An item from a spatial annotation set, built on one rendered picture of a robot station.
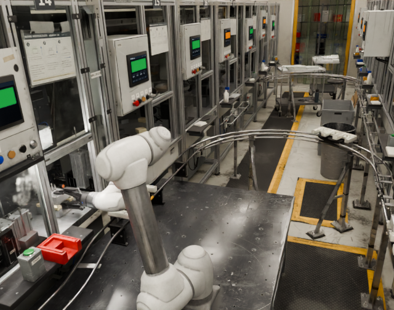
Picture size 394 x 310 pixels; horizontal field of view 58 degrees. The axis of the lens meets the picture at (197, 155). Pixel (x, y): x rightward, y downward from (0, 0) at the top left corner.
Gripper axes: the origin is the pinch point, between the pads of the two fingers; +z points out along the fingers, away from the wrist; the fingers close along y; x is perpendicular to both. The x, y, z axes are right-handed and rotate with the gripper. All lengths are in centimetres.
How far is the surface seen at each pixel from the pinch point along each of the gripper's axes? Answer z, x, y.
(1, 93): -22, 35, 65
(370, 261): -170, -124, -109
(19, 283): -21, 53, -11
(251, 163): -64, -185, -54
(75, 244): -30.1, 27.5, -8.0
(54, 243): -20.1, 30.0, -7.0
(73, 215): -7.4, 1.7, -10.1
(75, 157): 5.8, -24.7, 13.9
